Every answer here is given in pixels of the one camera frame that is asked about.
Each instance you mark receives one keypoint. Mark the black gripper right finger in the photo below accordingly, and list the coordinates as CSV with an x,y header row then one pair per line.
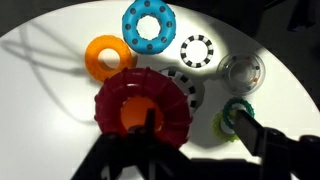
x,y
266,143

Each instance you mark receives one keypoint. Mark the orange post striped base stacker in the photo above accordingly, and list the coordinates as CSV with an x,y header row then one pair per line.
x,y
140,111

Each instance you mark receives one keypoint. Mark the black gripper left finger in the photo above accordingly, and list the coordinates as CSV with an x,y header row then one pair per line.
x,y
133,153

